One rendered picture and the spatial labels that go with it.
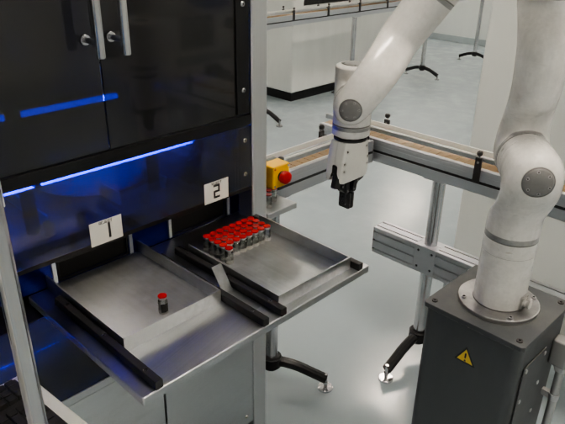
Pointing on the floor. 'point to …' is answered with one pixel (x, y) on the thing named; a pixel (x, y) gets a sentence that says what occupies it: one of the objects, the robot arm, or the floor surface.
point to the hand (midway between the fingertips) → (345, 198)
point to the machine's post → (258, 205)
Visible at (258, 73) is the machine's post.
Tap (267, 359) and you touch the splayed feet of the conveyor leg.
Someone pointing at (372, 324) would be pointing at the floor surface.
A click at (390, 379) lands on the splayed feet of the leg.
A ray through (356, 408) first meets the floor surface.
